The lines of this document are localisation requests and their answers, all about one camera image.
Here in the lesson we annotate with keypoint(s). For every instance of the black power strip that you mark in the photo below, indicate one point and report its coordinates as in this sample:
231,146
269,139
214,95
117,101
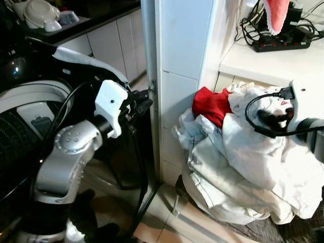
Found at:
283,44

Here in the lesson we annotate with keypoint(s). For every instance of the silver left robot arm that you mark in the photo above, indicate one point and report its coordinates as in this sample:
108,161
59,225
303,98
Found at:
65,164

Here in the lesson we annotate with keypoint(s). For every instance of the dark glass washer lid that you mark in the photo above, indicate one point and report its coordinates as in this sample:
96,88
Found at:
126,157

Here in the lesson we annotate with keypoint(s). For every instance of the pale bluish white garment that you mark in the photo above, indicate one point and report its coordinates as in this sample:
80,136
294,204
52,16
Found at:
190,132

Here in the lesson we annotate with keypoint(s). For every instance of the white countertop cabinet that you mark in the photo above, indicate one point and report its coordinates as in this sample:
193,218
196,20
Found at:
273,66

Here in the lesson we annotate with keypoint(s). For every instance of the dark top-loading washing machine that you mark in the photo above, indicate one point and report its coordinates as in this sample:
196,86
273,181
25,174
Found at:
20,126

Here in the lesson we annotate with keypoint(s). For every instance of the small grey blue container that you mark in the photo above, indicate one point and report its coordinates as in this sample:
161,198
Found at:
69,17

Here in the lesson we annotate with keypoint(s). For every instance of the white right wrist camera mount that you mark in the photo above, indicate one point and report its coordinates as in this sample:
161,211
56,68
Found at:
304,98

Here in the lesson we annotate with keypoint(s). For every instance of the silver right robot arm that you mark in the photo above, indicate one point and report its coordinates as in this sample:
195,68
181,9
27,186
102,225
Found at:
313,132

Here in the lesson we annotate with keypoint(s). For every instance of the red garment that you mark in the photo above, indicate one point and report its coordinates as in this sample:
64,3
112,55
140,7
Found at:
211,105

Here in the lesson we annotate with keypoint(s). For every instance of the black robot leg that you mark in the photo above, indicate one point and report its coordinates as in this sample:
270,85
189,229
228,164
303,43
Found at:
81,217

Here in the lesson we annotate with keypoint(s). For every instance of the white kitchen appliance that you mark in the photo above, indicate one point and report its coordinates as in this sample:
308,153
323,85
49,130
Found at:
36,14

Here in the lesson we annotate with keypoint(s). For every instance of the grey metal door frame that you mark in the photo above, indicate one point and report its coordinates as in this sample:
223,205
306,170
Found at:
151,76

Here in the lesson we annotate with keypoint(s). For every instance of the large white shirt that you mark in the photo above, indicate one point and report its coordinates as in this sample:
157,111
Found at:
253,167

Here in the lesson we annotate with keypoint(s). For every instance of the white kitchen cabinet black top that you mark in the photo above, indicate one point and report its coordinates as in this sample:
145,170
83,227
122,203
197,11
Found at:
111,45

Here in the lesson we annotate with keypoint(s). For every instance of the pink hanging cloth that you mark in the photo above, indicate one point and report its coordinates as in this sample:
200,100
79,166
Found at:
277,15

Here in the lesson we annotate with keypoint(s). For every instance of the black power adapter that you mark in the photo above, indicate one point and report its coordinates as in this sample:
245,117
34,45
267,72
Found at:
296,17

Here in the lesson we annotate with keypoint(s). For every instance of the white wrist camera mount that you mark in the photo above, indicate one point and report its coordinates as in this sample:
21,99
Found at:
304,98
110,101

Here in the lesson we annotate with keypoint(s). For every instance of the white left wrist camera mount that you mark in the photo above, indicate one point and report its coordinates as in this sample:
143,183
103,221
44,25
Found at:
110,101

